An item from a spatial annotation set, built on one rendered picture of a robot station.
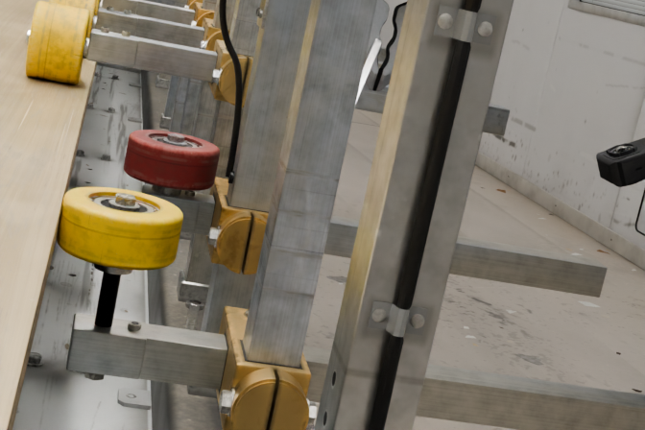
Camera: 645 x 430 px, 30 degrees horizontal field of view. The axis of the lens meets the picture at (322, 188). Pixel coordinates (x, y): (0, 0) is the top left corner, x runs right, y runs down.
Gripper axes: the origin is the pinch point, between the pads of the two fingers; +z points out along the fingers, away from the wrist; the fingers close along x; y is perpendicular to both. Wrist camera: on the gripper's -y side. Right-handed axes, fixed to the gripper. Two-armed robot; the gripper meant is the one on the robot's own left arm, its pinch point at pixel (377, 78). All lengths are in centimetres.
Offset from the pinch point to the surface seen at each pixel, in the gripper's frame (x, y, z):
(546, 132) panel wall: -193, 487, 63
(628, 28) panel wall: -200, 432, 1
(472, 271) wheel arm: -11.1, -6.3, 15.2
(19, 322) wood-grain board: 26, -54, 9
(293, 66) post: 9.4, -10.9, -0.8
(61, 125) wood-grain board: 27.4, -4.2, 8.6
